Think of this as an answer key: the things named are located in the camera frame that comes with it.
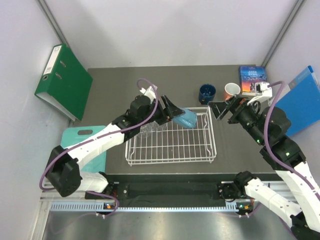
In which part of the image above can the dark blue mug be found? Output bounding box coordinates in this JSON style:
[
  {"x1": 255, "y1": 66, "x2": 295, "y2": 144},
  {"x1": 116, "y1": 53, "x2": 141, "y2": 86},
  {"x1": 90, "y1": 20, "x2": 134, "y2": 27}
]
[{"x1": 198, "y1": 84, "x2": 216, "y2": 105}]

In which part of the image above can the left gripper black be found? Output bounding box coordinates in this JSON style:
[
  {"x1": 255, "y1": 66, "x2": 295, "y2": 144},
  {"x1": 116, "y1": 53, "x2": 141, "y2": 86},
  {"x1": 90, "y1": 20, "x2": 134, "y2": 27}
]
[{"x1": 138, "y1": 94, "x2": 185, "y2": 127}]

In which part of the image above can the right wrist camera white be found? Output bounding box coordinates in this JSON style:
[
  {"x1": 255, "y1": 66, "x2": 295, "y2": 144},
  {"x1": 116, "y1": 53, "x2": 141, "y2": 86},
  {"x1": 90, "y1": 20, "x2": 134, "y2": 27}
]
[{"x1": 247, "y1": 81, "x2": 273, "y2": 105}]

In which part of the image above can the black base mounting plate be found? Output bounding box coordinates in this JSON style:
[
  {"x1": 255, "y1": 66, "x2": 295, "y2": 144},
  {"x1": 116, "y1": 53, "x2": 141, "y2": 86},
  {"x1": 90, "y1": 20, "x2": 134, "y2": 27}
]
[{"x1": 102, "y1": 173, "x2": 249, "y2": 208}]

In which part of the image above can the green lever arch binder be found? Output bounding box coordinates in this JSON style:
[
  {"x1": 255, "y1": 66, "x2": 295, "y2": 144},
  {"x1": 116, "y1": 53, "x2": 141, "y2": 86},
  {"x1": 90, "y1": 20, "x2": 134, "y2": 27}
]
[{"x1": 34, "y1": 44, "x2": 93, "y2": 122}]

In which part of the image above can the light blue mug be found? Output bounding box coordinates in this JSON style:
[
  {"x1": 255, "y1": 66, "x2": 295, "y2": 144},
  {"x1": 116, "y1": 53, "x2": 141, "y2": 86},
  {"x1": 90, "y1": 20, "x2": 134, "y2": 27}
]
[{"x1": 172, "y1": 108, "x2": 197, "y2": 129}]

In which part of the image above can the white slotted cable duct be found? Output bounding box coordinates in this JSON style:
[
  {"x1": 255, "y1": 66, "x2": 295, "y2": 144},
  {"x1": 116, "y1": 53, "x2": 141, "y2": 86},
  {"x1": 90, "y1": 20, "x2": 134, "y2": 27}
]
[{"x1": 49, "y1": 201, "x2": 253, "y2": 213}]

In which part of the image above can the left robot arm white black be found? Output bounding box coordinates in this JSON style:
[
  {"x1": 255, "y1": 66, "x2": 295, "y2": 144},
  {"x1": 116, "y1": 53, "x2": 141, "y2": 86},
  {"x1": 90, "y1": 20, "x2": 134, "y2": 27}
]
[{"x1": 45, "y1": 95, "x2": 185, "y2": 199}]

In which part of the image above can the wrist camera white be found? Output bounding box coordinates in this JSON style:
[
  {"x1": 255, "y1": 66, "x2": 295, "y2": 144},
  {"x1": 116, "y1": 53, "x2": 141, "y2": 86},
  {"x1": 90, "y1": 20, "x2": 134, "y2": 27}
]
[
  {"x1": 247, "y1": 81, "x2": 273, "y2": 105},
  {"x1": 139, "y1": 86, "x2": 157, "y2": 103}
]

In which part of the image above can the blue folder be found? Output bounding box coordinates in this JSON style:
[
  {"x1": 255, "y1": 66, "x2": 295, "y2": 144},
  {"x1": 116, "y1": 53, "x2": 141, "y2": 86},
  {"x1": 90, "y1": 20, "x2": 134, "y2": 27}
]
[{"x1": 275, "y1": 65, "x2": 320, "y2": 137}]

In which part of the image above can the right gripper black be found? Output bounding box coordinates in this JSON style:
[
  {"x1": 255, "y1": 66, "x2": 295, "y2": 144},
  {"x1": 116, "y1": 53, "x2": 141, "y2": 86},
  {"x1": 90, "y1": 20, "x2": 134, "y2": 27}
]
[{"x1": 207, "y1": 94, "x2": 266, "y2": 145}]

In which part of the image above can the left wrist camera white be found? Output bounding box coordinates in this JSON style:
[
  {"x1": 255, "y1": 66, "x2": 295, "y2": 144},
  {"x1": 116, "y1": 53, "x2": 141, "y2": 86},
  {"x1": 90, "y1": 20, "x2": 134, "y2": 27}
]
[{"x1": 139, "y1": 86, "x2": 157, "y2": 103}]

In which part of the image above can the white wire dish rack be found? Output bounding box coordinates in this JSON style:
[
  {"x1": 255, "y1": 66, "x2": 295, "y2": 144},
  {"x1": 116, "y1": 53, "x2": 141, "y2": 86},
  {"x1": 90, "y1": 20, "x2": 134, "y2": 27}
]
[{"x1": 125, "y1": 107, "x2": 217, "y2": 166}]

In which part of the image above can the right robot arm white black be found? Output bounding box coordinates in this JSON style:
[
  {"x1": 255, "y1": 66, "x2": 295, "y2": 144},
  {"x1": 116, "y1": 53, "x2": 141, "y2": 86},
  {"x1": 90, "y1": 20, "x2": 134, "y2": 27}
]
[{"x1": 208, "y1": 95, "x2": 320, "y2": 240}]

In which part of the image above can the Jane Eyre book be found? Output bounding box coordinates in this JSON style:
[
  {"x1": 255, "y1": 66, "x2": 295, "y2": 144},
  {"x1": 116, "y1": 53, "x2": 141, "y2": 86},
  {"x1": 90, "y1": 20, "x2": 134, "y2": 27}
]
[{"x1": 238, "y1": 65, "x2": 267, "y2": 96}]

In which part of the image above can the orange patterned mug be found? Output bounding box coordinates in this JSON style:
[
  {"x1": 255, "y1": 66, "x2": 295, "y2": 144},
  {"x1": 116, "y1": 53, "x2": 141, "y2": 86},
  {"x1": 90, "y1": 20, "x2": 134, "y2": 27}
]
[{"x1": 224, "y1": 82, "x2": 241, "y2": 101}]

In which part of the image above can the clear glass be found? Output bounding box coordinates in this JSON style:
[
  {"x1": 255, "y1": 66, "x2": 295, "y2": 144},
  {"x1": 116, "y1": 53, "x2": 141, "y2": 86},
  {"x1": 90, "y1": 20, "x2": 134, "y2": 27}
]
[
  {"x1": 149, "y1": 121, "x2": 167, "y2": 132},
  {"x1": 137, "y1": 124, "x2": 153, "y2": 139}
]

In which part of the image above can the teal cutting board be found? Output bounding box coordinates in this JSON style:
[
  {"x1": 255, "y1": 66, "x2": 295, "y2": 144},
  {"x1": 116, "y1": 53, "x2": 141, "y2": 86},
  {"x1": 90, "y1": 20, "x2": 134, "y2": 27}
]
[{"x1": 60, "y1": 125, "x2": 107, "y2": 173}]

